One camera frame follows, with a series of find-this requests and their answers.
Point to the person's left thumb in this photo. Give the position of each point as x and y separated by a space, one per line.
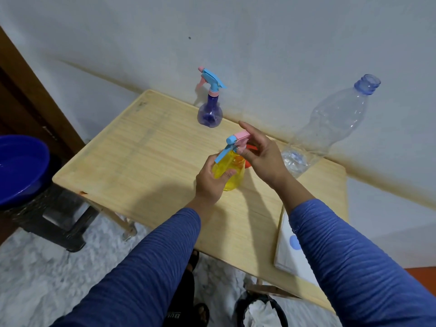
226 175

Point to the orange object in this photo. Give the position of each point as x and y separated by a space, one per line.
422 275

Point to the person's right hand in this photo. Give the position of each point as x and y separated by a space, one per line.
267 158

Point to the blue plastic basin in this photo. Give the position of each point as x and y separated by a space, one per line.
20 166

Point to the black plastic stool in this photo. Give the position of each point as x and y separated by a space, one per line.
64 221

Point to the person's black trousers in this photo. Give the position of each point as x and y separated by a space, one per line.
182 299

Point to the brown wooden door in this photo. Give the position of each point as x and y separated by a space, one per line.
30 102

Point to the wooden table leg frame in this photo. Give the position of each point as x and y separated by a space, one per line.
126 228

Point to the person's right forearm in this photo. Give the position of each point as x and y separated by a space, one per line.
354 265

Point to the person's left hand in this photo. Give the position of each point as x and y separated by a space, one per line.
206 187

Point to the white paper with blue dot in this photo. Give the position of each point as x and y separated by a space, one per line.
286 255

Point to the person's left forearm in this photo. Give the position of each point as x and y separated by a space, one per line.
146 269

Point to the black sandal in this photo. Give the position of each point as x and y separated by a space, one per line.
193 260

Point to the black waste bin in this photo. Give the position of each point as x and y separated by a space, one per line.
240 309

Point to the person's right thumb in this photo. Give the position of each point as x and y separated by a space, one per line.
247 151

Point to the white bin bag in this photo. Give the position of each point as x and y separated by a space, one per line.
260 315

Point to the purple spray bottle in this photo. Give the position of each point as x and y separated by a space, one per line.
209 115

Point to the large clear plastic bottle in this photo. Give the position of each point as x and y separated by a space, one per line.
330 122

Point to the yellow spray bottle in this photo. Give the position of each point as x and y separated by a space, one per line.
238 173

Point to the small red plastic lid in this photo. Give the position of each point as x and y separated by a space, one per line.
248 164

